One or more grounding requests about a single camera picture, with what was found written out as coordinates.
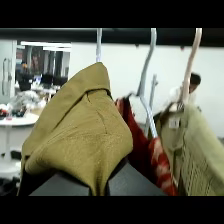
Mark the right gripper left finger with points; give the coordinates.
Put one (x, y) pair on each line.
(63, 185)

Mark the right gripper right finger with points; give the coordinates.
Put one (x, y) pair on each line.
(133, 183)

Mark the olive green long-sleeved shirt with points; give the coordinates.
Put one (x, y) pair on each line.
(83, 133)

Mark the grey clothes hanger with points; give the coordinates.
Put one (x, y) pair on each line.
(145, 80)

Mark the beige clothes hanger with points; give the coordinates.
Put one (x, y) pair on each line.
(190, 66)

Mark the white clothes hanger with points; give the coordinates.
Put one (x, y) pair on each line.
(99, 45)

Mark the red patterned garment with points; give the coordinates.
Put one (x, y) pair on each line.
(156, 160)

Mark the pale green garment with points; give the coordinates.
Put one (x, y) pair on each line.
(196, 150)

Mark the round white table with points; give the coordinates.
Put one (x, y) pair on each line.
(15, 130)

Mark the person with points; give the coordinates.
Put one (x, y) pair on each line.
(190, 88)

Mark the black clothes rail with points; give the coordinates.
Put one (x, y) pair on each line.
(126, 36)

